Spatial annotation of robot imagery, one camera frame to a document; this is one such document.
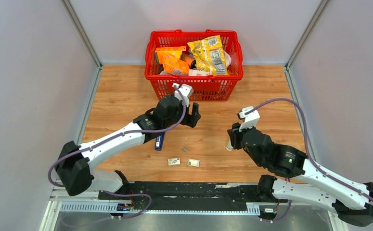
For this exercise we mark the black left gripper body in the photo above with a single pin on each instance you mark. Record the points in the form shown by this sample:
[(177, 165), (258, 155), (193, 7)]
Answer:
[(189, 120)]

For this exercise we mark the grey and white stapler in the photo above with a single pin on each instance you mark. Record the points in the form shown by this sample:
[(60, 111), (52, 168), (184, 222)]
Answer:
[(229, 146)]

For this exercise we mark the white staple box tray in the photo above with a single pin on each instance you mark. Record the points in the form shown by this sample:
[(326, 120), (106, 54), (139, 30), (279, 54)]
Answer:
[(193, 162)]

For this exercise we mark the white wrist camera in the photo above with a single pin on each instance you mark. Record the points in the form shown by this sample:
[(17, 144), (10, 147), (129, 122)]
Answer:
[(183, 92), (249, 116)]

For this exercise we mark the white staple box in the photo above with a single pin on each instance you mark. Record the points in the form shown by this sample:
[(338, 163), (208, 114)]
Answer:
[(174, 161)]

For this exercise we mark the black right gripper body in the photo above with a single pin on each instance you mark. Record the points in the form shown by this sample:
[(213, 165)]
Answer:
[(237, 135)]

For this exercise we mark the orange carton box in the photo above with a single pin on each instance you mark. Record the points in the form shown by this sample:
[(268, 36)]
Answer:
[(172, 51)]

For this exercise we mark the red plastic shopping basket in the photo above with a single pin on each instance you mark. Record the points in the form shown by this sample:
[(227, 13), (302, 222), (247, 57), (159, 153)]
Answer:
[(206, 88)]

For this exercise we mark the yellow snack bag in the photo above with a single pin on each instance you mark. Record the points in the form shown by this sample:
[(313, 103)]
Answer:
[(209, 55)]

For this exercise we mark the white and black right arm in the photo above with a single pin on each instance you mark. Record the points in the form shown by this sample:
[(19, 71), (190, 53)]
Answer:
[(293, 176)]

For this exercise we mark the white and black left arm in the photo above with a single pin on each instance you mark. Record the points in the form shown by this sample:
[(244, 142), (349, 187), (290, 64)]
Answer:
[(76, 166)]

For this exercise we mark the orange snack packet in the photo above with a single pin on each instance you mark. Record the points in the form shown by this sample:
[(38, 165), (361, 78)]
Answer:
[(176, 67)]

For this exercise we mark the aluminium frame rail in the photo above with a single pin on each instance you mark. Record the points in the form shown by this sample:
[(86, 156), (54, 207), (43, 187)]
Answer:
[(81, 31)]

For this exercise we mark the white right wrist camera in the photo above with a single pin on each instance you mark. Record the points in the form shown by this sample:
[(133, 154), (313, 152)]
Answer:
[(249, 116)]

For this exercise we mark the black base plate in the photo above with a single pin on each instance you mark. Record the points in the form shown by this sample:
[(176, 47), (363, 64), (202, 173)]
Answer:
[(193, 196)]

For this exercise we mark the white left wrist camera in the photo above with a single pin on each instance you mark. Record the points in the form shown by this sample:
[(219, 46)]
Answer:
[(183, 92)]

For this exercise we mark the blue and black stapler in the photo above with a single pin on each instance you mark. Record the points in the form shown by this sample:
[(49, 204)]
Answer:
[(159, 142)]

